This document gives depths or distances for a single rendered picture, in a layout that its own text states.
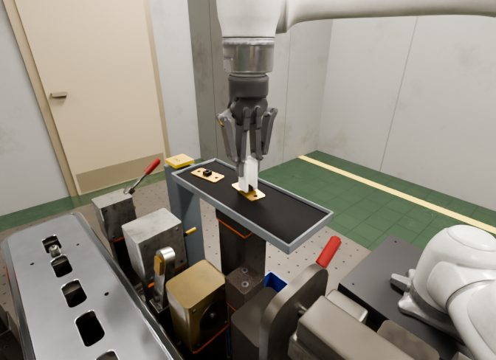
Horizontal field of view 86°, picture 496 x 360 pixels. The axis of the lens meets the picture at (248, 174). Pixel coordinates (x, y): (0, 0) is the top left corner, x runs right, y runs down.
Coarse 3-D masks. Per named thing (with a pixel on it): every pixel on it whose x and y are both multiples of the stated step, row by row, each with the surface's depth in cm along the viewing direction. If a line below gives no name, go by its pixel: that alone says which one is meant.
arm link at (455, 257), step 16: (432, 240) 72; (448, 240) 67; (464, 240) 64; (480, 240) 64; (432, 256) 70; (448, 256) 65; (464, 256) 63; (480, 256) 61; (416, 272) 77; (432, 272) 69; (448, 272) 65; (464, 272) 62; (480, 272) 61; (416, 288) 76; (432, 288) 69; (448, 288) 64; (432, 304) 72
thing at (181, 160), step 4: (176, 156) 77; (180, 156) 77; (184, 156) 77; (188, 156) 77; (168, 160) 75; (172, 160) 75; (176, 160) 75; (180, 160) 75; (184, 160) 75; (188, 160) 75; (192, 160) 75; (168, 164) 75; (172, 164) 73; (176, 164) 72; (180, 164) 73; (184, 164) 74; (188, 164) 75; (176, 168) 72
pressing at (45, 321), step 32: (64, 224) 74; (32, 256) 64; (64, 256) 64; (96, 256) 64; (32, 288) 55; (96, 288) 55; (128, 288) 55; (32, 320) 49; (64, 320) 49; (128, 320) 49; (32, 352) 44; (64, 352) 44; (96, 352) 44; (128, 352) 44; (160, 352) 44
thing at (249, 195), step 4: (232, 184) 61; (236, 184) 61; (248, 184) 59; (236, 188) 60; (248, 188) 58; (252, 188) 59; (240, 192) 58; (244, 192) 58; (248, 192) 58; (252, 192) 58; (256, 192) 58; (260, 192) 58; (244, 196) 57; (248, 196) 57; (252, 196) 57; (260, 196) 57; (264, 196) 57; (252, 200) 55; (256, 200) 56
